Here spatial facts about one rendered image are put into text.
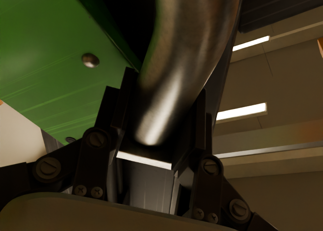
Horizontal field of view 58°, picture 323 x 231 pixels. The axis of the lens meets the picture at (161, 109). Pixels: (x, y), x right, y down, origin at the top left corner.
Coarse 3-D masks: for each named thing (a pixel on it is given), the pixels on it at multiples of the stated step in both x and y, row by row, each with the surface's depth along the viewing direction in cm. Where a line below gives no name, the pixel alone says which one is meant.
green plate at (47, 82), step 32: (0, 0) 15; (32, 0) 15; (64, 0) 15; (96, 0) 19; (0, 32) 17; (32, 32) 17; (64, 32) 17; (96, 32) 16; (0, 64) 19; (32, 64) 19; (64, 64) 19; (128, 64) 18; (0, 96) 22; (32, 96) 21; (64, 96) 21; (96, 96) 21; (64, 128) 24
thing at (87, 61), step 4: (84, 56) 18; (88, 56) 18; (92, 56) 18; (96, 56) 18; (84, 60) 18; (88, 60) 18; (92, 60) 18; (96, 60) 18; (84, 64) 18; (88, 64) 18; (92, 64) 18; (96, 64) 18
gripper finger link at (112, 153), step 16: (128, 80) 14; (112, 96) 14; (128, 96) 14; (112, 112) 14; (128, 112) 13; (112, 128) 13; (80, 144) 12; (112, 144) 13; (48, 160) 11; (64, 160) 12; (48, 176) 11; (64, 176) 12
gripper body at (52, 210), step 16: (48, 192) 10; (16, 208) 9; (32, 208) 9; (48, 208) 9; (64, 208) 10; (80, 208) 10; (96, 208) 10; (112, 208) 10; (128, 208) 10; (0, 224) 9; (16, 224) 9; (32, 224) 9; (48, 224) 9; (64, 224) 9; (80, 224) 9; (96, 224) 10; (112, 224) 10; (128, 224) 10; (144, 224) 10; (160, 224) 10; (176, 224) 10; (192, 224) 11; (208, 224) 11
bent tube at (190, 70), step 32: (160, 0) 10; (192, 0) 9; (224, 0) 9; (160, 32) 11; (192, 32) 10; (224, 32) 10; (160, 64) 12; (192, 64) 11; (160, 96) 13; (192, 96) 13; (128, 128) 16; (160, 128) 14; (160, 160) 16
